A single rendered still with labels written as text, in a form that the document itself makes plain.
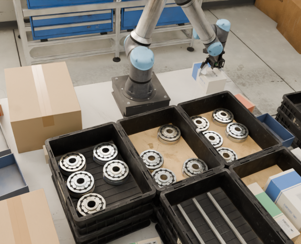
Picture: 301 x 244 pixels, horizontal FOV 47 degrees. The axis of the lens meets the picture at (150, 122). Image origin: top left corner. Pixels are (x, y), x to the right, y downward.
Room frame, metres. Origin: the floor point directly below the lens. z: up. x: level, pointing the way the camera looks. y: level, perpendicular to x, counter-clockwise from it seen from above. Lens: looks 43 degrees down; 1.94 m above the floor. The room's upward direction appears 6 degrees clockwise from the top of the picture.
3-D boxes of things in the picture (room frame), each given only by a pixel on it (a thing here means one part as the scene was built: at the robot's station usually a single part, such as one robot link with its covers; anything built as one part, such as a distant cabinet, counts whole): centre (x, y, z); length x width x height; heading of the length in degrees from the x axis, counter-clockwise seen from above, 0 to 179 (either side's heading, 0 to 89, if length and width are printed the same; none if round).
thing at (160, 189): (0.98, -0.08, 0.92); 0.40 x 0.30 x 0.02; 31
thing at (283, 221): (0.74, -0.47, 0.86); 0.24 x 0.06 x 0.06; 31
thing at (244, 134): (1.18, -0.40, 0.86); 0.10 x 0.10 x 0.01
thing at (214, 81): (1.75, -0.31, 0.75); 0.20 x 0.12 x 0.09; 26
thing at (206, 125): (1.19, -0.22, 0.86); 0.10 x 0.10 x 0.01
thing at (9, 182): (0.85, 0.58, 0.74); 0.20 x 0.15 x 0.07; 36
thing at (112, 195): (0.83, 0.18, 0.87); 0.40 x 0.30 x 0.11; 31
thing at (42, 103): (1.27, 0.53, 0.80); 0.40 x 0.30 x 0.20; 25
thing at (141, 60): (1.47, 0.08, 0.97); 0.13 x 0.12 x 0.14; 18
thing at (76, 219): (0.83, 0.18, 0.92); 0.40 x 0.30 x 0.02; 31
